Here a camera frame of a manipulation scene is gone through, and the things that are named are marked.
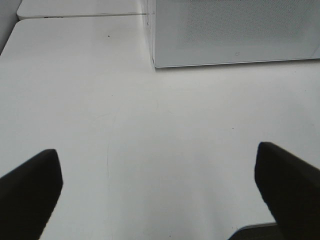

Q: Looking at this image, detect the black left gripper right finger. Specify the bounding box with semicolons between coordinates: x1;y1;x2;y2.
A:
254;142;320;240

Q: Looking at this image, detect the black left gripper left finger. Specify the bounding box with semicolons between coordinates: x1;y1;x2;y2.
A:
0;149;63;240

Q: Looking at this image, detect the white microwave door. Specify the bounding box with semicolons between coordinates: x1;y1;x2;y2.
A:
148;0;320;68

